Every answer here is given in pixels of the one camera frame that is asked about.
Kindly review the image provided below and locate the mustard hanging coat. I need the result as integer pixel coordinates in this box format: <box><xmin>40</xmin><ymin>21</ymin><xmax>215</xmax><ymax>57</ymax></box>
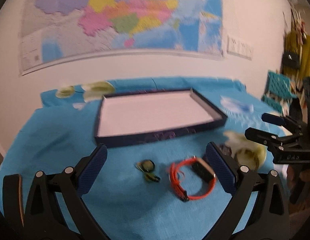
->
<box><xmin>282</xmin><ymin>29</ymin><xmax>310</xmax><ymax>81</ymax></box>

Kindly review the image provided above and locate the colourful wall map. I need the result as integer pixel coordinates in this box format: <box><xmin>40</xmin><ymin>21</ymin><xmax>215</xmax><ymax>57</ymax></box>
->
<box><xmin>20</xmin><ymin>0</ymin><xmax>223</xmax><ymax>74</ymax></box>

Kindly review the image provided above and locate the yellow stone ring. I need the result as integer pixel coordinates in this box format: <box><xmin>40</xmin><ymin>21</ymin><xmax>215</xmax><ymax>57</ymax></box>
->
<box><xmin>135</xmin><ymin>159</ymin><xmax>156</xmax><ymax>173</ymax></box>

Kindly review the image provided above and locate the black hanging bag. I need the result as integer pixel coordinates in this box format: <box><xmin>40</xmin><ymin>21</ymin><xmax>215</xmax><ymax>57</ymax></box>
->
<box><xmin>282</xmin><ymin>51</ymin><xmax>300</xmax><ymax>69</ymax></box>

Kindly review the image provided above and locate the orange smart watch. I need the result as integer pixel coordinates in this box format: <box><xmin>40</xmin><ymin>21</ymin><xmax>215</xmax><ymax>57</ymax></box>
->
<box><xmin>168</xmin><ymin>156</ymin><xmax>217</xmax><ymax>202</ymax></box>

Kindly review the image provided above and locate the blue floral bedsheet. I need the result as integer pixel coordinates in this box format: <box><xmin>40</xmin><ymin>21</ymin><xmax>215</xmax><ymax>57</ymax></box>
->
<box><xmin>0</xmin><ymin>77</ymin><xmax>284</xmax><ymax>239</ymax></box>

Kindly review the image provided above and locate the right hand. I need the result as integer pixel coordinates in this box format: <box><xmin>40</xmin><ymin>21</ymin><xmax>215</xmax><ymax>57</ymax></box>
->
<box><xmin>287</xmin><ymin>165</ymin><xmax>310</xmax><ymax>190</ymax></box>

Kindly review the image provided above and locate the purple beaded bracelet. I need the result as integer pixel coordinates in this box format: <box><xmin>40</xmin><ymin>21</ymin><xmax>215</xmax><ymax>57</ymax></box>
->
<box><xmin>218</xmin><ymin>143</ymin><xmax>234</xmax><ymax>157</ymax></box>

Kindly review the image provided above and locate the dark blue tray box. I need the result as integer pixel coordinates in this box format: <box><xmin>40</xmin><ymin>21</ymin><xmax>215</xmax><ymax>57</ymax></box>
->
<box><xmin>94</xmin><ymin>88</ymin><xmax>228</xmax><ymax>148</ymax></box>

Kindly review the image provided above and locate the green stone ring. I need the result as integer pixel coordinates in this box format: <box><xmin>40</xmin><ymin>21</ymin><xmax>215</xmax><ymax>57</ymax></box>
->
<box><xmin>144</xmin><ymin>171</ymin><xmax>161</xmax><ymax>183</ymax></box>

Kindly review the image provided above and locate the teal plastic basket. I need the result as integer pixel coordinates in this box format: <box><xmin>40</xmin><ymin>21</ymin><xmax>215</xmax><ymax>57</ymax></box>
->
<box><xmin>261</xmin><ymin>70</ymin><xmax>297</xmax><ymax>115</ymax></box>

